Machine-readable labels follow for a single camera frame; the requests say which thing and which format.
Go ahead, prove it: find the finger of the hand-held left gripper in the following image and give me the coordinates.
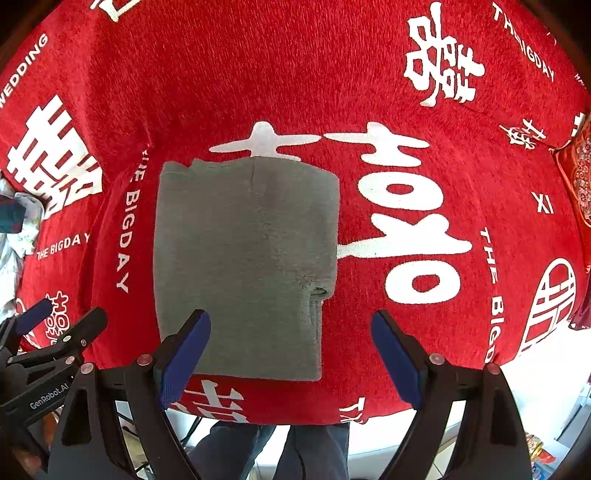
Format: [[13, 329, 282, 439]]
[[0, 298, 54, 357], [14, 306, 108, 371]]

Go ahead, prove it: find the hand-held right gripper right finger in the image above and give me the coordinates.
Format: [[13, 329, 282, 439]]
[[370, 309, 533, 480]]

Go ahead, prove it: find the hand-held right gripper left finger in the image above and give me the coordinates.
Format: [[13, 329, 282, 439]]
[[47, 308, 212, 480]]

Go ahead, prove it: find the grey sweater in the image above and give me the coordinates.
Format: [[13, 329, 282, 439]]
[[152, 157, 342, 383]]

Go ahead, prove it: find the pile of printed clothes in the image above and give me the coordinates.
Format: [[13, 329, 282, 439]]
[[0, 175, 47, 315]]

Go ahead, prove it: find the person's left leg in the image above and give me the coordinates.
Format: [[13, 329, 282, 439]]
[[188, 422, 278, 480]]

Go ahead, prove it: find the person's leg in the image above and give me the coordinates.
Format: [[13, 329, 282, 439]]
[[272, 424, 352, 480], [188, 422, 278, 480]]

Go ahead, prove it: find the person's right leg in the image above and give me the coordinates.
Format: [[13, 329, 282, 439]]
[[272, 424, 352, 480]]

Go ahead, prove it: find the colourful snack packet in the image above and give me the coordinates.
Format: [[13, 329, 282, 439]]
[[526, 433, 560, 468]]

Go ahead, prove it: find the red patterned cushion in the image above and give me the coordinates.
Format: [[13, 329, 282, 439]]
[[551, 111, 591, 222]]

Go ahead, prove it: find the red printed blanket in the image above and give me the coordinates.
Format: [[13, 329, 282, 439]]
[[0, 0, 591, 428]]

